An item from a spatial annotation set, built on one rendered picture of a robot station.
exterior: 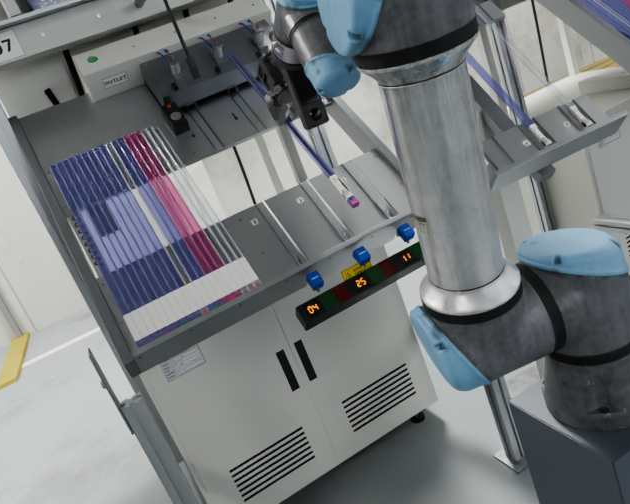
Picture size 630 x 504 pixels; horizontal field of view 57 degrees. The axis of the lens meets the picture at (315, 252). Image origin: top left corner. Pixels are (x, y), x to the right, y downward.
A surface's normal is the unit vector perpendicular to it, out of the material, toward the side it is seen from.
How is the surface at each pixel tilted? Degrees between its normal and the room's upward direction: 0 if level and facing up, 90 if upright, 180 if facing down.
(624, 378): 72
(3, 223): 90
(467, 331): 99
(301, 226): 43
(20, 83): 90
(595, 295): 84
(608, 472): 90
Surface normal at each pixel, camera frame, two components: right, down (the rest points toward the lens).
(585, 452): -0.86, 0.43
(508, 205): 0.30, 0.19
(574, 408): -0.76, 0.17
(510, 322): 0.51, 0.27
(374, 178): 0.01, -0.55
